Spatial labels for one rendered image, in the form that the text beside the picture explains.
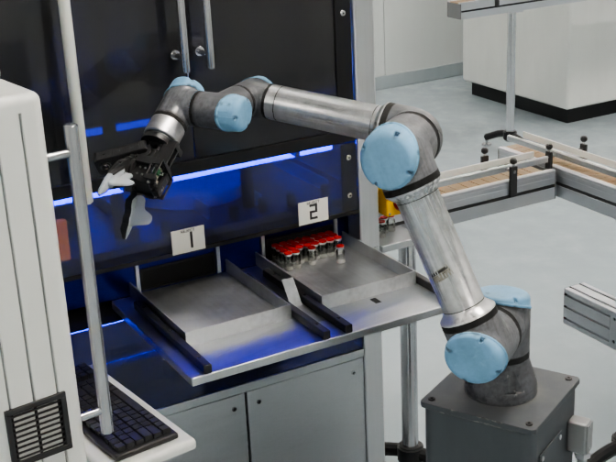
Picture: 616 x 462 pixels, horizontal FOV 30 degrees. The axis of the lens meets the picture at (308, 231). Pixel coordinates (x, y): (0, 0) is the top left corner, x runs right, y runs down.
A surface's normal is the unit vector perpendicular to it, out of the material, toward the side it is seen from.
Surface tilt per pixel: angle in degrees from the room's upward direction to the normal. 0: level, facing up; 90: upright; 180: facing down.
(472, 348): 97
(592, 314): 90
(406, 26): 90
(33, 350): 90
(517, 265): 0
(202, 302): 0
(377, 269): 0
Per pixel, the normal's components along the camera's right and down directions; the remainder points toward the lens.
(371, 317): -0.04, -0.94
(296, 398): 0.49, 0.29
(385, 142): -0.48, 0.22
